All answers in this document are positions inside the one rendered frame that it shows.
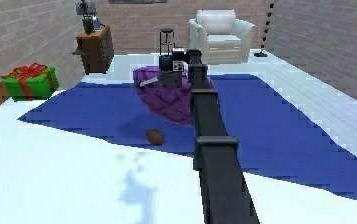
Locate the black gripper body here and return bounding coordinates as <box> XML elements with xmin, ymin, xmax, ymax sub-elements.
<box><xmin>158</xmin><ymin>54</ymin><xmax>184</xmax><ymax>89</ymax></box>

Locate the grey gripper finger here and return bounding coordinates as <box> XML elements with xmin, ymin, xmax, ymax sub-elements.
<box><xmin>138</xmin><ymin>77</ymin><xmax>159</xmax><ymax>88</ymax></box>

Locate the white bed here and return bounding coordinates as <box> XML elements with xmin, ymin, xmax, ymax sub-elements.
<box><xmin>0</xmin><ymin>52</ymin><xmax>357</xmax><ymax>224</ymax></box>

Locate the black stool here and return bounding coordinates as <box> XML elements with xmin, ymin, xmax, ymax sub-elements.
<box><xmin>158</xmin><ymin>27</ymin><xmax>176</xmax><ymax>58</ymax></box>

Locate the brown potato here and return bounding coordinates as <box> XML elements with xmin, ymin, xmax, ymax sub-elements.
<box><xmin>145</xmin><ymin>128</ymin><xmax>166</xmax><ymax>146</ymax></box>

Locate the brown wooden dresser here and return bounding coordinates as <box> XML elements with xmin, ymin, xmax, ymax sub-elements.
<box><xmin>71</xmin><ymin>24</ymin><xmax>116</xmax><ymax>76</ymax></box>

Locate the white armchair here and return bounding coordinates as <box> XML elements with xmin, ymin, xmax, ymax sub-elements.
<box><xmin>188</xmin><ymin>8</ymin><xmax>258</xmax><ymax>65</ymax></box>

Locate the small blue grey object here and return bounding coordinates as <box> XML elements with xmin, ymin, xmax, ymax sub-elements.
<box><xmin>92</xmin><ymin>16</ymin><xmax>104</xmax><ymax>32</ymax></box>

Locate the black yellow striped floor lamp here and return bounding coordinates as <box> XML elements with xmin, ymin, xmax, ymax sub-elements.
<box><xmin>253</xmin><ymin>0</ymin><xmax>276</xmax><ymax>59</ymax></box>

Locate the green gift box red ribbon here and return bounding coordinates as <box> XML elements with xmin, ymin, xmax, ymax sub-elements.
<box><xmin>1</xmin><ymin>62</ymin><xmax>60</xmax><ymax>102</ymax></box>

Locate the blue blanket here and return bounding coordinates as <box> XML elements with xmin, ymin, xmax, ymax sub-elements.
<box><xmin>18</xmin><ymin>73</ymin><xmax>357</xmax><ymax>205</ymax></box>

